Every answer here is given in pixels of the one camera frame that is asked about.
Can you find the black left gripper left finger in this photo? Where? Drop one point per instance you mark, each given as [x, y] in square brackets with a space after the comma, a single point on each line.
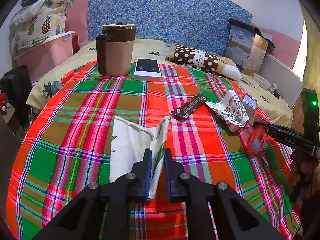
[102, 211]

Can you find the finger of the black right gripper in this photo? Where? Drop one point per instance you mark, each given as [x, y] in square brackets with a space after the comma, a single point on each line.
[289, 137]

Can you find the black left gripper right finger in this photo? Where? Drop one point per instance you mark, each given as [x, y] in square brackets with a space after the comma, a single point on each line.
[214, 211]

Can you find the clear cup red lid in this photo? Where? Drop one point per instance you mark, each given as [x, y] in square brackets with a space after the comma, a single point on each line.
[253, 139]

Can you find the white patterned paper wrapper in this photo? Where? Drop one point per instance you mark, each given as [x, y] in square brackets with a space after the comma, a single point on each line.
[233, 110]

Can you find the white cloth drawstring bag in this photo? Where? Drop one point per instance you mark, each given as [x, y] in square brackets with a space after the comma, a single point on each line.
[128, 144]

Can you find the person's right hand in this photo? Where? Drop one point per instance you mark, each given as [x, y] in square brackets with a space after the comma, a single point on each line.
[304, 176]

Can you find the small green bottle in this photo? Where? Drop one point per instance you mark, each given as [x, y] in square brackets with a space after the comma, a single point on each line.
[272, 88]

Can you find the clear plastic bowl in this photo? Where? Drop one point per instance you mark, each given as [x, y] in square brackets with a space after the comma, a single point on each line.
[263, 83]

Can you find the colourful plaid tablecloth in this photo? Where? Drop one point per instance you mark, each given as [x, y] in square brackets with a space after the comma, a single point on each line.
[69, 146]

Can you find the bedding package box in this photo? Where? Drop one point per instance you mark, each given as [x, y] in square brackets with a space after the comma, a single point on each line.
[246, 46]

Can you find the brown snack wrapper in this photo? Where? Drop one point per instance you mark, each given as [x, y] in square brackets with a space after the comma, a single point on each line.
[183, 112]

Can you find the brown polka dot pillow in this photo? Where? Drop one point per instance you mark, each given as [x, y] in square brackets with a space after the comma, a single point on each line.
[203, 61]

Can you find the white smartphone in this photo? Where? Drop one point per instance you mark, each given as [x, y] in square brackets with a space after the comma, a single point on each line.
[147, 70]

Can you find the blue floral headboard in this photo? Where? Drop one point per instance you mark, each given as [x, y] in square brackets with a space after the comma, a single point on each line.
[202, 24]

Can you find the pink storage box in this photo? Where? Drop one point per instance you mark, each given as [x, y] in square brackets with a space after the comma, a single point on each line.
[45, 56]

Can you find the brown pink lidded mug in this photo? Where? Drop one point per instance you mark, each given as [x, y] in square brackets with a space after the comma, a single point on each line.
[114, 49]

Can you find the pineapple print bedding pile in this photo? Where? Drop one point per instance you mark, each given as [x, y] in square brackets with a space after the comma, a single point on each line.
[36, 23]

